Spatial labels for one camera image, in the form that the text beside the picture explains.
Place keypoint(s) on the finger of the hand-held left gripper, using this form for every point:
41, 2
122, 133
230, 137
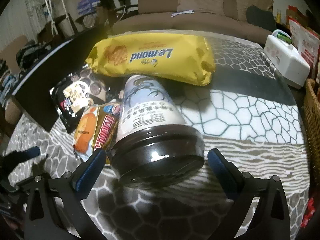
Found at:
30, 153

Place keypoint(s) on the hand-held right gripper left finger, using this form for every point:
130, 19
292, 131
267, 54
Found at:
91, 167

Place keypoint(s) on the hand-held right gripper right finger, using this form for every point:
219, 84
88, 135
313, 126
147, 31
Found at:
220, 167

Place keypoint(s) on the orange bread packet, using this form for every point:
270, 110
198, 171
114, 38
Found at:
87, 125

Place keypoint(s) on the black cookie packet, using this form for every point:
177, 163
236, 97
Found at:
67, 115

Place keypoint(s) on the white bottle with blue label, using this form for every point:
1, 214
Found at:
150, 112

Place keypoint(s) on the wicker basket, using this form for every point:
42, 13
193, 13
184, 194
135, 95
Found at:
312, 110

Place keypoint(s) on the yellow biscuit packet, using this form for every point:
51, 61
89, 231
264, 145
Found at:
155, 55

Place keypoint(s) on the grey white printed blanket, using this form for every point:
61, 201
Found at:
237, 110

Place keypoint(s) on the blue white cloth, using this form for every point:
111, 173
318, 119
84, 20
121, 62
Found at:
7, 85

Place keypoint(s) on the black table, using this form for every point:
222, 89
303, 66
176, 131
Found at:
50, 67

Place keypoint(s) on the dark striped cloth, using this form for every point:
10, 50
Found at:
30, 53

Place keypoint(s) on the red wrapper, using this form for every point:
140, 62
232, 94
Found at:
308, 212

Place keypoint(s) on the white tissue box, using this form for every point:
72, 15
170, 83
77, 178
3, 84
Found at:
285, 62

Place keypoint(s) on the white metal stand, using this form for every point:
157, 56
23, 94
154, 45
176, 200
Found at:
51, 10

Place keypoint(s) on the green plant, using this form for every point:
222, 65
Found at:
37, 3

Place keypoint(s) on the pile of snack packets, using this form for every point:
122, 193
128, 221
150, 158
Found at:
305, 42

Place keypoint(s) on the dark green cushion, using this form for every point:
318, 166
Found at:
261, 17

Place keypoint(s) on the white papers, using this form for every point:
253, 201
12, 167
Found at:
182, 13

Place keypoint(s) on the blue cardboard box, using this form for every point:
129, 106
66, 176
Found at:
87, 5

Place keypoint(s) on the yellow bottle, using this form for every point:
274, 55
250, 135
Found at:
278, 16

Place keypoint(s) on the brown sofa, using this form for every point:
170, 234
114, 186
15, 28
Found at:
155, 5

